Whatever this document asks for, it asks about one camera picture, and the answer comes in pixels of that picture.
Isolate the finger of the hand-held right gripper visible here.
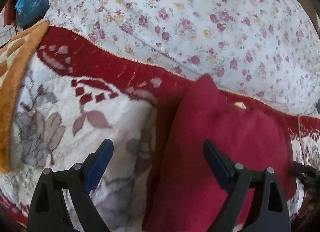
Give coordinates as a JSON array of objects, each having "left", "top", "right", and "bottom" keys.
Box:
[{"left": 291, "top": 162, "right": 320, "bottom": 188}]

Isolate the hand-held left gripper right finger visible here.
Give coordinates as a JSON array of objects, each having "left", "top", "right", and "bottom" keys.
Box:
[{"left": 202, "top": 140, "right": 292, "bottom": 232}]

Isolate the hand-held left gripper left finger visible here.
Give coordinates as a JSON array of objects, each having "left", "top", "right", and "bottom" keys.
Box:
[{"left": 28, "top": 139, "right": 114, "bottom": 232}]

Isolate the dark red pillow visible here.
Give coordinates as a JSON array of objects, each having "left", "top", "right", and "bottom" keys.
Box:
[{"left": 142, "top": 74, "right": 297, "bottom": 232}]

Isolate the red and white plush blanket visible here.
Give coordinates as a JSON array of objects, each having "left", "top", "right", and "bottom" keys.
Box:
[{"left": 0, "top": 26, "right": 320, "bottom": 228}]

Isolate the orange plush blanket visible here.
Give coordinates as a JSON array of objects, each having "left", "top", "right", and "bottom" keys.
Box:
[{"left": 0, "top": 20, "right": 50, "bottom": 174}]

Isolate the floral print bed quilt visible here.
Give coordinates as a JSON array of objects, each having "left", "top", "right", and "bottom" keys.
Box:
[{"left": 49, "top": 0, "right": 320, "bottom": 116}]

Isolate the blue plastic bag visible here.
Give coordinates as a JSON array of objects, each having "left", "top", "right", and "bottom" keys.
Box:
[{"left": 14, "top": 0, "right": 50, "bottom": 28}]

